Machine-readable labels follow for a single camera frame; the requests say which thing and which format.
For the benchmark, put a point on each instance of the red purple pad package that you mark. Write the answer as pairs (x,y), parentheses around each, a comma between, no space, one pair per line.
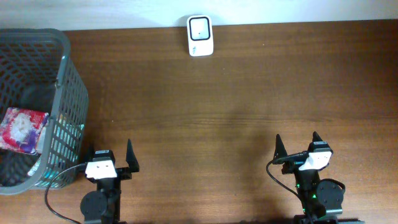
(21,129)

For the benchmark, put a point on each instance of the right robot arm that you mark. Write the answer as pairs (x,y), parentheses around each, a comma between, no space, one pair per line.
(321,199)

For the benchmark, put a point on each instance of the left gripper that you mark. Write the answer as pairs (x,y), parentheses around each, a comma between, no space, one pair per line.
(133,163)

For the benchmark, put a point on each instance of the teal Kleenex tissue pack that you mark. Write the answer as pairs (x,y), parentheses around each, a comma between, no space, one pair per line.
(64,147)

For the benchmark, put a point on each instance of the white barcode scanner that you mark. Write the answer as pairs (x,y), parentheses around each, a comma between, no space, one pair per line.
(200,36)

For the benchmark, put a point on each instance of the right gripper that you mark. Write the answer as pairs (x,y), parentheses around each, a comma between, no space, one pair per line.
(280,150)

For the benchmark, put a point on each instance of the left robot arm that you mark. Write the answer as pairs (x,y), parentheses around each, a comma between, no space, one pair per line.
(103,205)

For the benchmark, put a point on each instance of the grey plastic mesh basket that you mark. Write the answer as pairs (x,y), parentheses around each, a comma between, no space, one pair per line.
(37,73)

